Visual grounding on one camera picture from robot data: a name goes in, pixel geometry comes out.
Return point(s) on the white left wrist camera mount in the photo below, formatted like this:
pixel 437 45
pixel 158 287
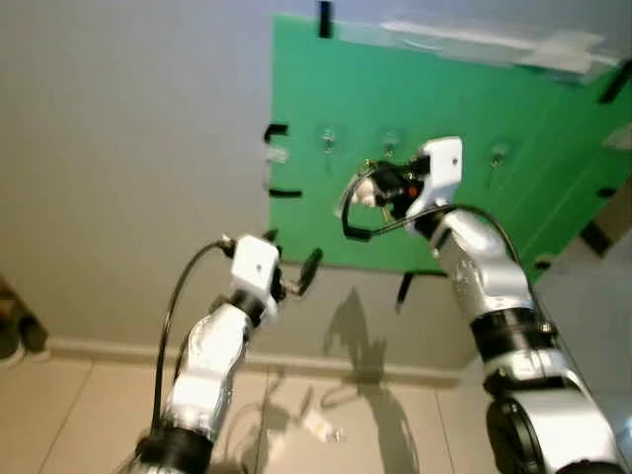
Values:
pixel 254 267

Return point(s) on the keys with clear tag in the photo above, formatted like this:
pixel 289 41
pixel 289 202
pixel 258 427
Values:
pixel 318 425

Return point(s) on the long black tape strip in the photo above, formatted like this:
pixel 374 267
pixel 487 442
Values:
pixel 406 288
pixel 614 82

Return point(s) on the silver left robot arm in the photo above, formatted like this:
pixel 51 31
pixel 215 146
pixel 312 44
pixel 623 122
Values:
pixel 212 365

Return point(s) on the wide clear tape band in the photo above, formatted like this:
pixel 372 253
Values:
pixel 494 41

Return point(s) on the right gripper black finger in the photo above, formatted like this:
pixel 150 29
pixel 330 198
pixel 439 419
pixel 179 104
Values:
pixel 377 169
pixel 380 204

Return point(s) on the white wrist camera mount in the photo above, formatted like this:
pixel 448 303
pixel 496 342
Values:
pixel 254 267
pixel 439 173

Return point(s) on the dark grey cabinet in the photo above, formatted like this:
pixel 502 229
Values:
pixel 607 227

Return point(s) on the clear tape piece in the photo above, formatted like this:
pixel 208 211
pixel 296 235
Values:
pixel 275 154
pixel 619 136

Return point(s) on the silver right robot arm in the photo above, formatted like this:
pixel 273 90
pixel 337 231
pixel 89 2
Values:
pixel 513 336

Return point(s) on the green wall board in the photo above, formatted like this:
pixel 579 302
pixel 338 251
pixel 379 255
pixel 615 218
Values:
pixel 533 217

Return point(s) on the clear adhesive wall hook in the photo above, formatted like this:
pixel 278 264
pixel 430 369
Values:
pixel 327 138
pixel 391 144
pixel 500 155

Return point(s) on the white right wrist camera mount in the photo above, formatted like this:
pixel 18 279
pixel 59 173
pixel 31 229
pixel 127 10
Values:
pixel 439 173

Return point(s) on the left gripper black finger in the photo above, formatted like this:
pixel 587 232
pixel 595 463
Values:
pixel 311 271
pixel 272 236

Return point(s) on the keys with white tag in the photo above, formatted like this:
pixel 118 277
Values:
pixel 363 193

